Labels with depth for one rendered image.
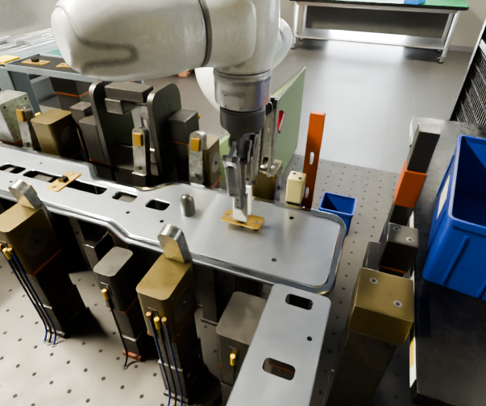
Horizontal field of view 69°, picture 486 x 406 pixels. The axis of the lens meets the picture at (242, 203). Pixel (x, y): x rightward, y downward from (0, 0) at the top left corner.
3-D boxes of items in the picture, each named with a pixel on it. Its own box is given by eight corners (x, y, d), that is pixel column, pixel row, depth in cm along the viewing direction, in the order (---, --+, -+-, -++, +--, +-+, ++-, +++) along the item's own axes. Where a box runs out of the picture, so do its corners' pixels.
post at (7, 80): (36, 179, 141) (-11, 66, 114) (51, 169, 147) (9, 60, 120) (51, 183, 139) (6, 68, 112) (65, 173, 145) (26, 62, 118)
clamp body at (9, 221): (36, 341, 85) (-32, 234, 64) (71, 303, 94) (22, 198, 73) (57, 350, 83) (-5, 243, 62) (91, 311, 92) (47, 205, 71)
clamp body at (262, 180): (247, 275, 102) (249, 170, 80) (258, 251, 109) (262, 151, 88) (269, 281, 100) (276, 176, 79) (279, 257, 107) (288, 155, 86)
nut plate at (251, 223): (220, 220, 72) (219, 216, 71) (226, 209, 74) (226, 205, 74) (259, 229, 69) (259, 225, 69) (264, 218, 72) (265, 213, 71)
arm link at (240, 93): (202, 72, 51) (205, 110, 55) (261, 79, 49) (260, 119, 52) (226, 56, 58) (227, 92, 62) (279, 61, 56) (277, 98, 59)
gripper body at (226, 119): (230, 91, 61) (231, 139, 67) (210, 109, 55) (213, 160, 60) (272, 97, 59) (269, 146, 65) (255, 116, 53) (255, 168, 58)
